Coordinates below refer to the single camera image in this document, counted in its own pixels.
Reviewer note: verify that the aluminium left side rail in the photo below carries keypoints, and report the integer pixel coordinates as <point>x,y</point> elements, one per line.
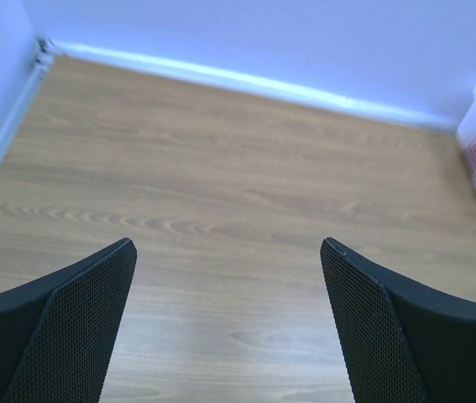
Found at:
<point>11,120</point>

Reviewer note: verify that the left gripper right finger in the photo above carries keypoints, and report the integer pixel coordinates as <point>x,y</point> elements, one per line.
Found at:
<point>402,341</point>

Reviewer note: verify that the aluminium back rail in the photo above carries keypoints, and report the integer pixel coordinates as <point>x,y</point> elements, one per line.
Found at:
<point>259,86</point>

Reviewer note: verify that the aluminium rail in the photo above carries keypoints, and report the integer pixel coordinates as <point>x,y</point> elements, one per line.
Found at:
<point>11,120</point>
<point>259,86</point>

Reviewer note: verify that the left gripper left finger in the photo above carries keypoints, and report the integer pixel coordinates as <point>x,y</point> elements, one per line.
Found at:
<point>57,332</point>

